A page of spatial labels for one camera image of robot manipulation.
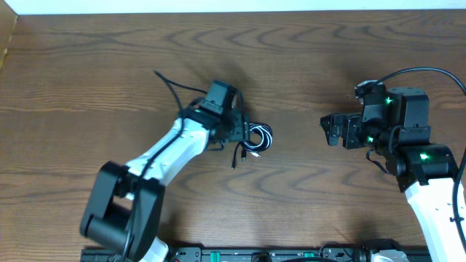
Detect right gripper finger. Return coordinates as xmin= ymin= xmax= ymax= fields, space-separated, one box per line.
xmin=321 ymin=125 xmax=342 ymax=146
xmin=320 ymin=113 xmax=344 ymax=127

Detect black usb cable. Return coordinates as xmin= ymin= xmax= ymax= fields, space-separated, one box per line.
xmin=231 ymin=123 xmax=270 ymax=171

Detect white usb cable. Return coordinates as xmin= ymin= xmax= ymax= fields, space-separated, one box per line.
xmin=242 ymin=124 xmax=274 ymax=158

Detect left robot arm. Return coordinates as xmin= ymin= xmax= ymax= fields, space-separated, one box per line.
xmin=79 ymin=80 xmax=249 ymax=261

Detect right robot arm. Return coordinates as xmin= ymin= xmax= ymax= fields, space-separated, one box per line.
xmin=320 ymin=82 xmax=465 ymax=261

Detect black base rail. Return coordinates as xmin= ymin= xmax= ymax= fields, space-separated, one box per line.
xmin=80 ymin=238 xmax=433 ymax=262

